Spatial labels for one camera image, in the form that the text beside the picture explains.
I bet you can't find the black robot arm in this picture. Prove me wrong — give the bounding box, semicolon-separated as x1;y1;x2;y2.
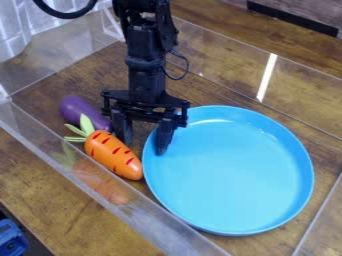
101;0;189;154

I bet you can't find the orange toy carrot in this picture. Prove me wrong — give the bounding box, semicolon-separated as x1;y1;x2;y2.
64;114;143;180

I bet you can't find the clear acrylic enclosure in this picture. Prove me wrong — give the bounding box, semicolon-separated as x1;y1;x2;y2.
0;0;342;256

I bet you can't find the blue plastic plate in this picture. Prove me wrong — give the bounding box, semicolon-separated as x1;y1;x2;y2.
141;105;315;236

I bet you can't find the purple toy eggplant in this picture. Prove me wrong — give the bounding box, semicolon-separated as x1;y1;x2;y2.
58;95;112;131

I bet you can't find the blue object at corner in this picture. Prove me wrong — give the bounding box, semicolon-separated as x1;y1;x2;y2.
0;219;28;256

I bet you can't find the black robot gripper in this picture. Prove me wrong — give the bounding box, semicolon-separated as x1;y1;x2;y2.
101;57;189;155

